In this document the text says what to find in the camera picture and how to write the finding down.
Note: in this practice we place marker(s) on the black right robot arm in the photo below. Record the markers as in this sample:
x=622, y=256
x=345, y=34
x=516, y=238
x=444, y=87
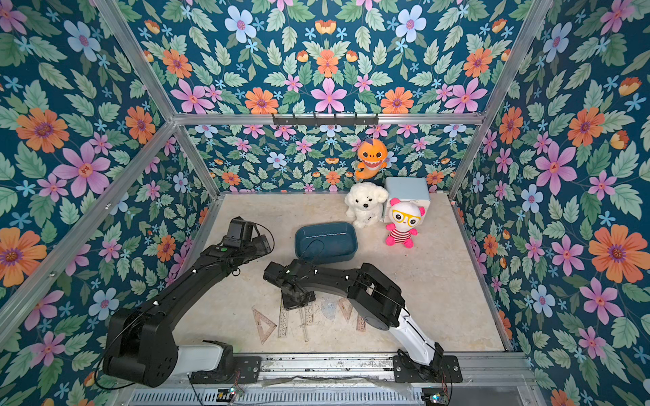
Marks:
x=376, y=298

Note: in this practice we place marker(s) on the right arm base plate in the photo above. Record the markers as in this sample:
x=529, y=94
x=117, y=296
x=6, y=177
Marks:
x=407, y=371

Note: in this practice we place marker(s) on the clear blue protractor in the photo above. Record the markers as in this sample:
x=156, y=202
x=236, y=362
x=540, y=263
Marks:
x=329, y=309

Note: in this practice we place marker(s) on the light blue cube box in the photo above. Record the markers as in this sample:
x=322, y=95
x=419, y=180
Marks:
x=413, y=190

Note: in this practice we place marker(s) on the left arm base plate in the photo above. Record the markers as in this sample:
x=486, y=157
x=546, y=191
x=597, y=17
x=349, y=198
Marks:
x=237, y=369

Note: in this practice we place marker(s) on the teal plastic storage box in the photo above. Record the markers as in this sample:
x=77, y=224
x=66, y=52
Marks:
x=326, y=243

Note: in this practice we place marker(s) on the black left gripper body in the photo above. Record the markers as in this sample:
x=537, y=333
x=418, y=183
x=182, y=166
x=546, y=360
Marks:
x=254, y=249

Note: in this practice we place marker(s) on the clear long stencil ruler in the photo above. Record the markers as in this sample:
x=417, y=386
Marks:
x=283, y=321

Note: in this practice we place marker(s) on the brown small triangle ruler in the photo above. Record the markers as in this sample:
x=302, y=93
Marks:
x=346, y=309

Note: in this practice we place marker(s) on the pink white plush doll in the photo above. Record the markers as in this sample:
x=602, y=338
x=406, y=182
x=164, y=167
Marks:
x=404, y=217

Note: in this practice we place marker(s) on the white plush dog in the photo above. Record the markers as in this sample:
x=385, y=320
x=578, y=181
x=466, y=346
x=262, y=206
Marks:
x=365, y=203

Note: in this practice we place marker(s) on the black wall hook rail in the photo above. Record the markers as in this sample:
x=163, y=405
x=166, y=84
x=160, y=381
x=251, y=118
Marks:
x=315, y=120

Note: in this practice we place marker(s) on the brown long straight ruler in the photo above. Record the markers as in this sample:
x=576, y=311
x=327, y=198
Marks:
x=361, y=324

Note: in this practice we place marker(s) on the brown triangle ruler left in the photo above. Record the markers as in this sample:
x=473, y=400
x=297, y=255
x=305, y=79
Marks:
x=265, y=326

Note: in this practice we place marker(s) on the orange plush monster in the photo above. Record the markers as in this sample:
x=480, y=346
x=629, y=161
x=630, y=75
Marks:
x=373, y=157

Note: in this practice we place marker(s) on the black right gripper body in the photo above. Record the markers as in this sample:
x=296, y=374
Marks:
x=295, y=291

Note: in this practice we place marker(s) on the clear thin straight ruler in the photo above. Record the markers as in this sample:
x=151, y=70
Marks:
x=303, y=324

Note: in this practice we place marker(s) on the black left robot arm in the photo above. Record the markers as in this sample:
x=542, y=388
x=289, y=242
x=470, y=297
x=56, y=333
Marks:
x=140, y=342

